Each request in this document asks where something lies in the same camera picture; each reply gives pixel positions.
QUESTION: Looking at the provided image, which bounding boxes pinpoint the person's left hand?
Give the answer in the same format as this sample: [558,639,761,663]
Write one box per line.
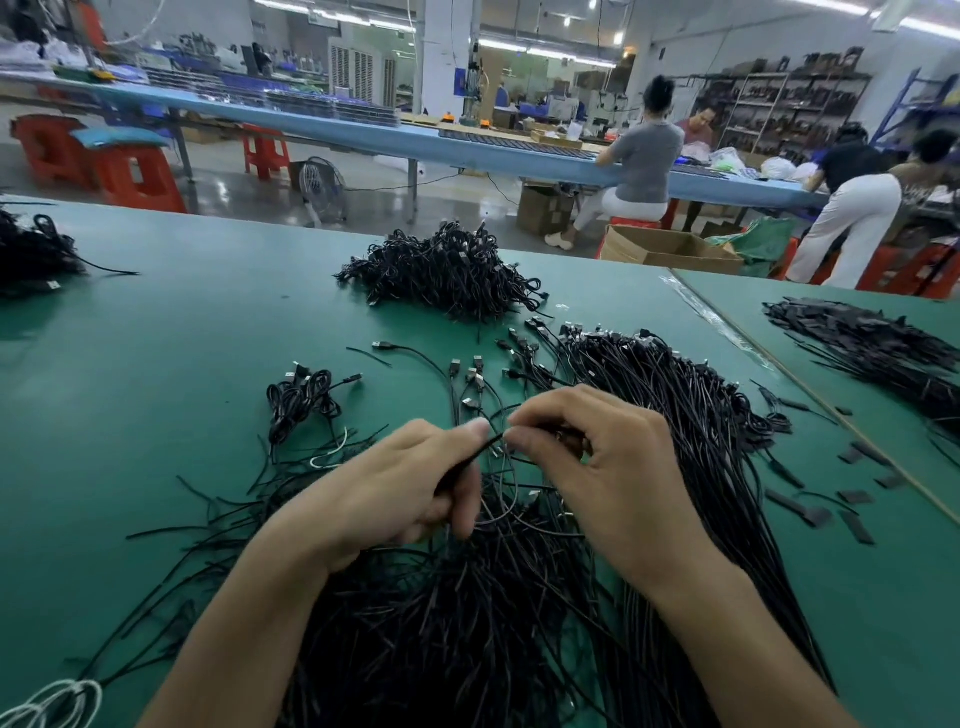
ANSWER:
[255,417,494,584]

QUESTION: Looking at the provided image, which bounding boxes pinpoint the white pillar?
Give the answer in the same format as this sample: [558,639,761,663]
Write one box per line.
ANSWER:
[417,0,482,119]

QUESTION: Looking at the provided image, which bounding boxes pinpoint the heap of black cables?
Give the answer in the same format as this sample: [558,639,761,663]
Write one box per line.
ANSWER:
[336,222,549,324]
[0,207,137,294]

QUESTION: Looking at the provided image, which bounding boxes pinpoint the green bag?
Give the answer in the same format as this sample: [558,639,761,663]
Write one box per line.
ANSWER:
[717,217,807,279]

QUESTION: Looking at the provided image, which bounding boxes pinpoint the bundle of long black cables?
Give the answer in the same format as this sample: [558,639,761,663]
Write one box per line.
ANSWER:
[502,319,834,728]

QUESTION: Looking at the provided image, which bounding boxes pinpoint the grey floor fan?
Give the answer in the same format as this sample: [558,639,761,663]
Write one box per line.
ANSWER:
[292,156,350,227]

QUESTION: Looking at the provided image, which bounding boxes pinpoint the metal storage shelf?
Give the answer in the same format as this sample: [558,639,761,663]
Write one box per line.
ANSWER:
[705,48,875,156]

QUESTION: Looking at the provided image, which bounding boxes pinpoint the small cardboard box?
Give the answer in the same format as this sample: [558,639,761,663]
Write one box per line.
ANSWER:
[517,183,579,237]

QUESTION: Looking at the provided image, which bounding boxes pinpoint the blue metal rack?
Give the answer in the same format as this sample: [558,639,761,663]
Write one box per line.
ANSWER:
[874,67,960,144]

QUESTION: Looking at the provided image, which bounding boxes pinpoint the red stool with blue seat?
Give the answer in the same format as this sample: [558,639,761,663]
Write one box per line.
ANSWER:
[72,127,189,213]

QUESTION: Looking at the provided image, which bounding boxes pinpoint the person's right hand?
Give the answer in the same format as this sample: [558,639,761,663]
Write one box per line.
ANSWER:
[502,385,722,602]

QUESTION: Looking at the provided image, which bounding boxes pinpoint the person's right forearm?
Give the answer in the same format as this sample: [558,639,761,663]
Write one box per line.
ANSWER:
[660,552,860,728]

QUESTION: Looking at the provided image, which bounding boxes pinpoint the scattered dark tie pieces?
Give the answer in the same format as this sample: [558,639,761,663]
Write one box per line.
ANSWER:
[750,382,909,546]

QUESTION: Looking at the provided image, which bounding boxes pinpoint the red plastic stool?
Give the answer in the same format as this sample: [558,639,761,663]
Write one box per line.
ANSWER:
[10,114,92,186]
[858,244,960,299]
[241,126,293,183]

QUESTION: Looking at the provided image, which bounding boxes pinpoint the pile of white bags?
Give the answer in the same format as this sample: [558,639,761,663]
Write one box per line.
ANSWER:
[709,145,842,185]

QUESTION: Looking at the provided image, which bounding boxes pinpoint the person's left forearm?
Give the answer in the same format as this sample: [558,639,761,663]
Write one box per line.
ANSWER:
[139,532,344,728]

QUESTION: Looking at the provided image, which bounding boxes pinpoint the bunch of white wire rings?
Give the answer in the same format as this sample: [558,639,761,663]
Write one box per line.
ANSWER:
[0,678,104,728]

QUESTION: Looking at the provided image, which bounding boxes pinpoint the pile of black cables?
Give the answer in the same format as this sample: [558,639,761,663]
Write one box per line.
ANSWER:
[67,337,647,728]

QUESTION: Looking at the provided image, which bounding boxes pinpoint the long blue workbench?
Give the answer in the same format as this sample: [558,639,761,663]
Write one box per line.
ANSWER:
[30,72,830,212]

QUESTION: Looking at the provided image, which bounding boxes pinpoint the open cardboard box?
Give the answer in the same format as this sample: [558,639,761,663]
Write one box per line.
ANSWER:
[598,225,744,275]

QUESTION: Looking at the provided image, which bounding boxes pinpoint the spread of straight black cables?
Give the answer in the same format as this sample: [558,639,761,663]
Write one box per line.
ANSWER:
[762,295,960,437]

